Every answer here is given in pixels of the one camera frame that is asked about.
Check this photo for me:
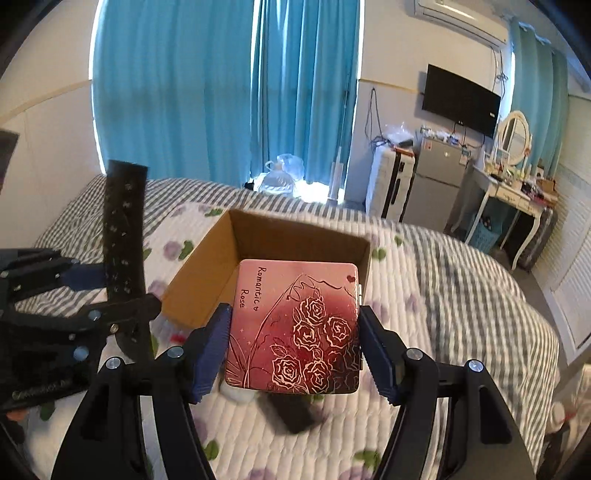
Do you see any white floral quilt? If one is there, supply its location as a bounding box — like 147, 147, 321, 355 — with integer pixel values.
18, 203, 458, 480

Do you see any white vanity table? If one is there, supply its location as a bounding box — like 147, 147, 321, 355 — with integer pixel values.
450, 164, 548, 271

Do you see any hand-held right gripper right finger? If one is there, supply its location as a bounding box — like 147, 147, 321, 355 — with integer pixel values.
358, 305, 537, 480

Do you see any clear water jug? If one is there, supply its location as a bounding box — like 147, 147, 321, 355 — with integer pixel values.
257, 167, 296, 197

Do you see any dark suitcase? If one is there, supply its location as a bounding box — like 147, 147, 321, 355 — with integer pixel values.
517, 207, 554, 272

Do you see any grey striped bed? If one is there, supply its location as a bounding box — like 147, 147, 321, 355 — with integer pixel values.
32, 175, 561, 472

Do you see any narrow teal curtain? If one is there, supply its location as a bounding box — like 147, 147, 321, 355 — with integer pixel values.
249, 0, 361, 190

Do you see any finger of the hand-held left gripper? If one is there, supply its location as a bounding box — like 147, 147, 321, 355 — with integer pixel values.
68, 294, 163, 345
0, 248, 109, 315

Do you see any white suitcase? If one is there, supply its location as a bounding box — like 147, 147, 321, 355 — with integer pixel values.
367, 147, 419, 221

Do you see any crumpled plastic bag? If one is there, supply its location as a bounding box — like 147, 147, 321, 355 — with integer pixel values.
381, 124, 416, 148

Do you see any grey mini fridge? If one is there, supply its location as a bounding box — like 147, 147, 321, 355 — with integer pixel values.
401, 135, 472, 232

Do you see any white upright stick appliance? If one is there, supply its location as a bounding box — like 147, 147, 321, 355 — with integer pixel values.
329, 143, 346, 204

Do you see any wide teal curtain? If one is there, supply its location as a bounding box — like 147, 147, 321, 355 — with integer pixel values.
92, 0, 257, 183

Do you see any black wall television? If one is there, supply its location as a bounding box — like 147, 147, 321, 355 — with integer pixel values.
422, 65, 502, 138

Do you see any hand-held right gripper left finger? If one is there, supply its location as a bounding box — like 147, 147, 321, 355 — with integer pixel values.
50, 302, 233, 480

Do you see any teal curtain beside mirror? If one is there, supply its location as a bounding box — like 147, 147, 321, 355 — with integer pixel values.
508, 21, 570, 181

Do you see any blue plastic basket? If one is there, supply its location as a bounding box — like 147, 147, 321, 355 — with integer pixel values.
465, 215, 504, 254

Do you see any hanging black cable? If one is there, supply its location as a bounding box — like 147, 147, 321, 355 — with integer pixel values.
365, 88, 384, 139

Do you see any small black block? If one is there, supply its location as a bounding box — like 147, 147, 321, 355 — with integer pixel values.
265, 392, 324, 433

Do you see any white oval mirror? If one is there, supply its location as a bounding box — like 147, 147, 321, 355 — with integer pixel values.
494, 110, 533, 167

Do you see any pink rose print tin box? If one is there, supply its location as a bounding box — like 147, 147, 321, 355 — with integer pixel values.
225, 259, 362, 397

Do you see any dark flat object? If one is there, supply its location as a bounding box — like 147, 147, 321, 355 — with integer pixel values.
0, 130, 20, 190

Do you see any brown cardboard box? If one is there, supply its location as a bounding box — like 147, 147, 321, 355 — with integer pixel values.
161, 209, 372, 330

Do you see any white air conditioner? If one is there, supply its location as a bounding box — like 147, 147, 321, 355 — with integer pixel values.
413, 0, 509, 47

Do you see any clear plastic bag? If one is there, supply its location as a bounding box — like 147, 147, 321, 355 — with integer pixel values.
265, 154, 305, 178

